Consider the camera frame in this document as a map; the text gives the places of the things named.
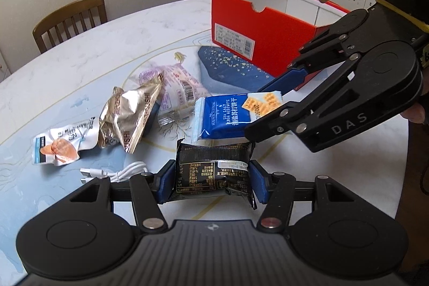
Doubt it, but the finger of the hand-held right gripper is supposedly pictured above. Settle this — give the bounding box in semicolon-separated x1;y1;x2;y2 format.
257;13;356;96
244;51;403;153

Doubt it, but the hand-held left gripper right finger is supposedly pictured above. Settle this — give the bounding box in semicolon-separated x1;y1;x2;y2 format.
248;161;351;233

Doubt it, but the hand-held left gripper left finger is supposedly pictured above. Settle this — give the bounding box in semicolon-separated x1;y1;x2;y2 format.
69;160;176;233

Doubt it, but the white USB cable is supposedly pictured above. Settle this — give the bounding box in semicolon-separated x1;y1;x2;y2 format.
80;161;150;186

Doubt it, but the black snack packet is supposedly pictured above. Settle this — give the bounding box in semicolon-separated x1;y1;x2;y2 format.
171;138;258;211

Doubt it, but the red cardboard shoe box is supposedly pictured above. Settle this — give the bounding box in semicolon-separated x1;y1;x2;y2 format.
211;0;352;92

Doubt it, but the blue biscuit packet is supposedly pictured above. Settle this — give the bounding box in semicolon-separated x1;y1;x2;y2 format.
192;91;284;143

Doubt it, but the gold foil snack packet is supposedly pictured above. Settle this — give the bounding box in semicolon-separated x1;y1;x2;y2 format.
98;72;165;154

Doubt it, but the purple white snack packet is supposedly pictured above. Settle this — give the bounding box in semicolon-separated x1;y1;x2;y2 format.
139;63;210;126

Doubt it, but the white snack pouch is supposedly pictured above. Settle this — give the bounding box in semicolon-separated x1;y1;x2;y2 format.
32;118;101;166

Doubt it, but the person's right hand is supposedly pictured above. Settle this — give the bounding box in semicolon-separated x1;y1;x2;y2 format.
402;102;429;124

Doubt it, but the dark wooden slatted chair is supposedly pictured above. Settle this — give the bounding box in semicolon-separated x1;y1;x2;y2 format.
32;0;108;54

